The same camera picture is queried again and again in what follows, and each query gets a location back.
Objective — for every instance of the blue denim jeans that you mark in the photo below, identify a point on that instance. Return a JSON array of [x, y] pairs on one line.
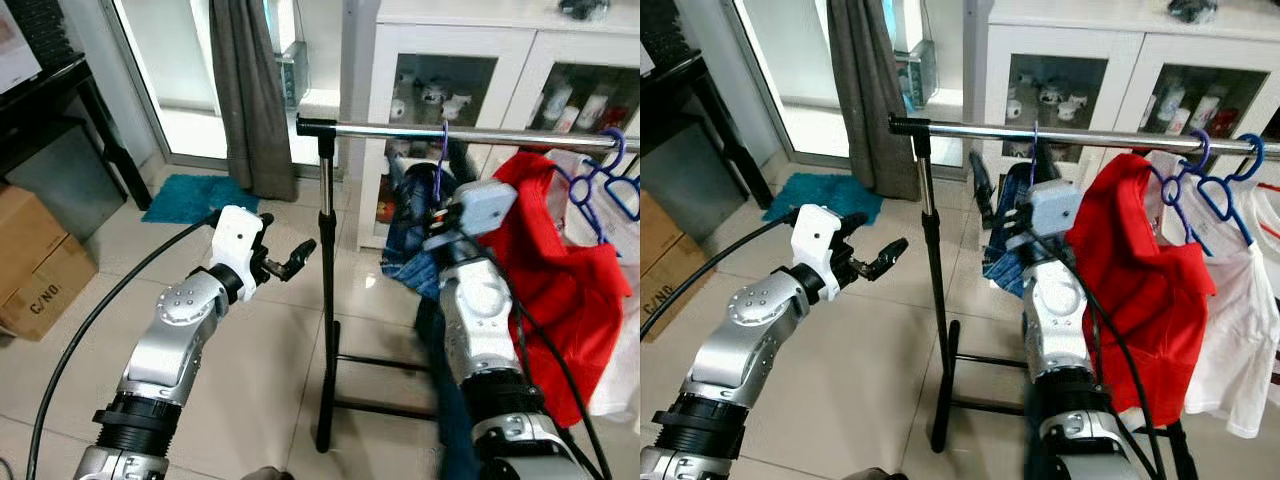
[[405, 262]]

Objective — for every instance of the purple plastic hanger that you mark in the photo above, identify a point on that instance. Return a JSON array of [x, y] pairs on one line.
[[440, 160], [619, 150], [1033, 150], [1203, 150]]

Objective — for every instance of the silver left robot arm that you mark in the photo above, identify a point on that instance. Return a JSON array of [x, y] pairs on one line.
[[760, 320], [180, 320]]

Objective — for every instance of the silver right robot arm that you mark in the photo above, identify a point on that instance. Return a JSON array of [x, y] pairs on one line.
[[480, 320], [1055, 320]]

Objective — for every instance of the blue plastic hanger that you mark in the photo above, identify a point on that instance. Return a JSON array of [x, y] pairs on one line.
[[622, 183], [1222, 188]]

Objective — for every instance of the teal floor mat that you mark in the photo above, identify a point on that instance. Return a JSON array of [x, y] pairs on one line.
[[195, 200], [810, 197]]

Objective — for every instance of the metal clothes rack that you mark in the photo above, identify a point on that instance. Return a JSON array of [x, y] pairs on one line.
[[400, 131], [1000, 131]]

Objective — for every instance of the grey curtain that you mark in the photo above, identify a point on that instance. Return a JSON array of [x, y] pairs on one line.
[[250, 100], [865, 100]]

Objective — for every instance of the red garment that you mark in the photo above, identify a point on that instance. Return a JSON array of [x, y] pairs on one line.
[[1140, 290], [550, 290]]

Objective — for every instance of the grey metal box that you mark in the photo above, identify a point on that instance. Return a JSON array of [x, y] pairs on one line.
[[293, 75], [920, 75]]

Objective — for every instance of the white bottle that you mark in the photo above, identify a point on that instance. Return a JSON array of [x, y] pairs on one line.
[[555, 103], [1170, 100], [592, 108], [1205, 108]]

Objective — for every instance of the grey panel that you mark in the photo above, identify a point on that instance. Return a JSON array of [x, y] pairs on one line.
[[65, 175], [690, 160]]

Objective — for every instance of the cardboard box printed C/NO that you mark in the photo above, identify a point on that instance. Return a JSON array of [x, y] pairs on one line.
[[45, 295], [665, 295]]

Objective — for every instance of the white glass-door cabinet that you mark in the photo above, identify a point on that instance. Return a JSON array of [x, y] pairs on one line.
[[520, 45], [1130, 45]]

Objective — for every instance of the black desk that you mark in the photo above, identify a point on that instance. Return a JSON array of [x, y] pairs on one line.
[[50, 90], [680, 85]]

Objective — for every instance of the white t-shirt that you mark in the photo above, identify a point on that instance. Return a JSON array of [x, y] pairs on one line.
[[620, 370], [1240, 320]]

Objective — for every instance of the small black object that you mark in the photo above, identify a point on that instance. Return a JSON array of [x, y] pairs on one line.
[[585, 8], [1192, 10]]

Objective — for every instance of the white printed carton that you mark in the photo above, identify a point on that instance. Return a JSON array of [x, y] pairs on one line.
[[15, 45]]

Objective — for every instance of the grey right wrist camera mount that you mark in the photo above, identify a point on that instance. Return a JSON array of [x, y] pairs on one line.
[[1052, 205], [483, 208]]

